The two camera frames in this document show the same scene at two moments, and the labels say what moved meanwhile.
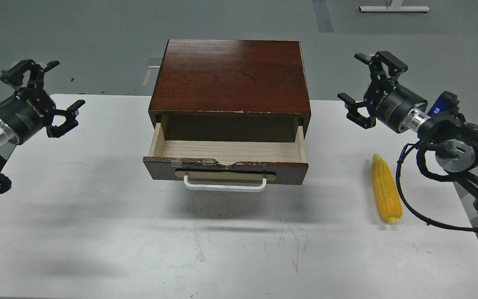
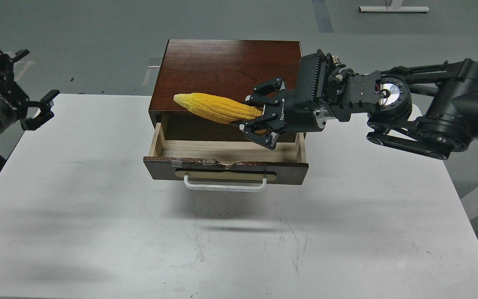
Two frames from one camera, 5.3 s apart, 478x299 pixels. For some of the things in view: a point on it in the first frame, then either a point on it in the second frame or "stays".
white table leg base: [394, 8] stays
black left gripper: [29, 110] → [1, 104]
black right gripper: [392, 102] → [298, 112]
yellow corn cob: [386, 191] → [219, 108]
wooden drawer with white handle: [228, 166] stays
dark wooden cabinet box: [231, 91] stays
